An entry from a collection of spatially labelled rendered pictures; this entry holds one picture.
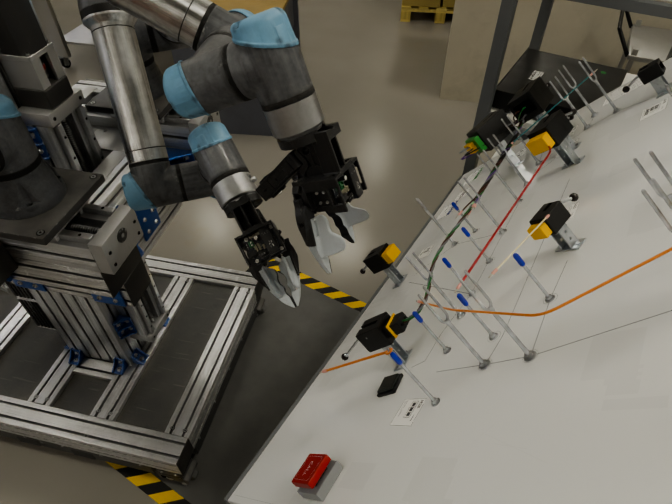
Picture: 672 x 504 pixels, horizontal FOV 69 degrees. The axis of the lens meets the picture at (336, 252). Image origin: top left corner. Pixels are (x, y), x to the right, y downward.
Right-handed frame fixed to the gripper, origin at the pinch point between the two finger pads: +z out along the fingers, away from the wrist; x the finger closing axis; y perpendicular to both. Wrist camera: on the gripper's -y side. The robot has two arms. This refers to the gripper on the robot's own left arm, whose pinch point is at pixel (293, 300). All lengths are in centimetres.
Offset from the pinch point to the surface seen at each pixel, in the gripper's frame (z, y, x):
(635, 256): 16, 27, 44
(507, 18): -41, -34, 81
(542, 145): -4, -6, 58
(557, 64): -30, -66, 106
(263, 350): 9, -128, -34
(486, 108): -26, -54, 73
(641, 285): 19, 31, 40
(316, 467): 23.2, 17.5, -6.3
